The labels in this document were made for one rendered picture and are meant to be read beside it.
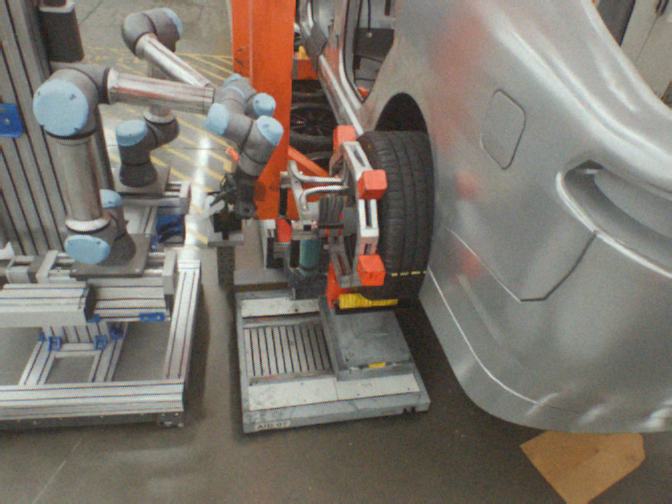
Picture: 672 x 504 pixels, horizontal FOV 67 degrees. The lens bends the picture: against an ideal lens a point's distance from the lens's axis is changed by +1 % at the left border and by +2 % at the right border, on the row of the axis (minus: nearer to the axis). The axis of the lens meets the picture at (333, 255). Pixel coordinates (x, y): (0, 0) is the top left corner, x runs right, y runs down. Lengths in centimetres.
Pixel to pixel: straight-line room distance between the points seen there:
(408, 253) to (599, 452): 137
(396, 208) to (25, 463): 172
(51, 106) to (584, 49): 118
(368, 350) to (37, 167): 146
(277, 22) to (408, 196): 86
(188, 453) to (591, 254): 171
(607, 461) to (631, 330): 149
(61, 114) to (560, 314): 123
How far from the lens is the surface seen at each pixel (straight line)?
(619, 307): 116
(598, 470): 259
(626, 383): 132
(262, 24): 209
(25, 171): 192
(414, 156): 178
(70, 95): 137
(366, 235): 168
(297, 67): 421
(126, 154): 215
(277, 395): 229
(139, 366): 228
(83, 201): 153
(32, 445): 244
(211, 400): 238
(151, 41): 190
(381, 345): 233
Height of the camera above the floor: 195
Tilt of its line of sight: 39 degrees down
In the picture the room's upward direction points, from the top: 7 degrees clockwise
